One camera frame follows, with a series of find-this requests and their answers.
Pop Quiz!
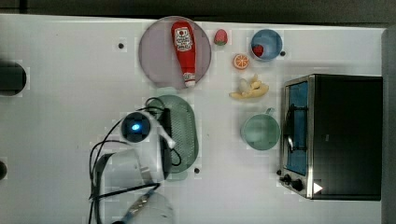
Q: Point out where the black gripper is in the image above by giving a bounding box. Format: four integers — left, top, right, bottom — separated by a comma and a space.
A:
158, 108, 172, 177

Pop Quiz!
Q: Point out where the green plastic strainer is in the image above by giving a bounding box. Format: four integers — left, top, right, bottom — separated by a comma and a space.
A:
145, 88, 199, 182

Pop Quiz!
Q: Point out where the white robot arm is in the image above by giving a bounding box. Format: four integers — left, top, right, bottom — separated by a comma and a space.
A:
91, 106, 176, 224

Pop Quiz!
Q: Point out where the purple round plate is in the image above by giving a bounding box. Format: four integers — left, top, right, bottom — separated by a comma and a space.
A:
138, 16, 212, 90

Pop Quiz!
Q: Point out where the green plastic mug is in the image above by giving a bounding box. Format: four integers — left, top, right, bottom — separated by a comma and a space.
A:
240, 107, 281, 150

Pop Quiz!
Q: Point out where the plush peeled banana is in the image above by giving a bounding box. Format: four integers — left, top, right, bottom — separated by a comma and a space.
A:
229, 74, 269, 100

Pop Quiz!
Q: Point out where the plush orange slice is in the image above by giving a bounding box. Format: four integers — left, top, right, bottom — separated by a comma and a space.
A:
233, 54, 249, 70

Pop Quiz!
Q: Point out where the red plush ketchup bottle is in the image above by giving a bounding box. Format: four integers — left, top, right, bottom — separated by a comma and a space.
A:
171, 21, 196, 88

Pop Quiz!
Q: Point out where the plush strawberry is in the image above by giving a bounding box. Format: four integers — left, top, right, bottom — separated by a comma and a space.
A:
214, 29, 228, 46

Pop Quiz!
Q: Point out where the small red toy in cup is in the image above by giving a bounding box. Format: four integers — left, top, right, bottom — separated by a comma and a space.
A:
252, 45, 264, 57

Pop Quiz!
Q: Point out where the blue plastic cup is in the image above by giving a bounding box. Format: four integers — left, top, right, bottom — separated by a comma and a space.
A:
250, 29, 283, 62

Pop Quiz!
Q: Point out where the toaster oven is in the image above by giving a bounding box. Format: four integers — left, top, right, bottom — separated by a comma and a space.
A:
277, 74, 383, 201

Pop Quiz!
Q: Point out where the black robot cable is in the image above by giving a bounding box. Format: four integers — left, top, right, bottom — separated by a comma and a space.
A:
87, 96, 183, 224

